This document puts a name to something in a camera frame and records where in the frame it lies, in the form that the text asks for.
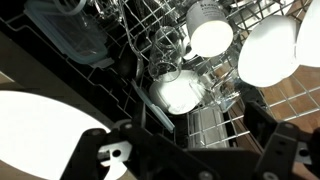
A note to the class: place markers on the large white bowl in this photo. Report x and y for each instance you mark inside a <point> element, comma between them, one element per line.
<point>310,33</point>

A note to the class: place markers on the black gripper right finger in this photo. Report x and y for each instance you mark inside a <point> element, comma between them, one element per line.
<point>276,146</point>

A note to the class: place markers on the teal flat lid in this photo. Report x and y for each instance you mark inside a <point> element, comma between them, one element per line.
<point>153,106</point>

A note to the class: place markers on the clear container teal rim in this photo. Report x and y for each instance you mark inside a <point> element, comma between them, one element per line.
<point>66,30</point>

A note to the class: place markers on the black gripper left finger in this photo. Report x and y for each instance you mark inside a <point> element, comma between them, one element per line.
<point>150,156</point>

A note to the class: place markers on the white cup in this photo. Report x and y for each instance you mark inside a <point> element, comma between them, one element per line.
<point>208,30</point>

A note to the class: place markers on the clear drinking glass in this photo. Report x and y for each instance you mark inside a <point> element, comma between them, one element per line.
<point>165,53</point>

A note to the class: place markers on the white round plate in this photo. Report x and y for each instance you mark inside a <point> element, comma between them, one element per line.
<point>40,133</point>

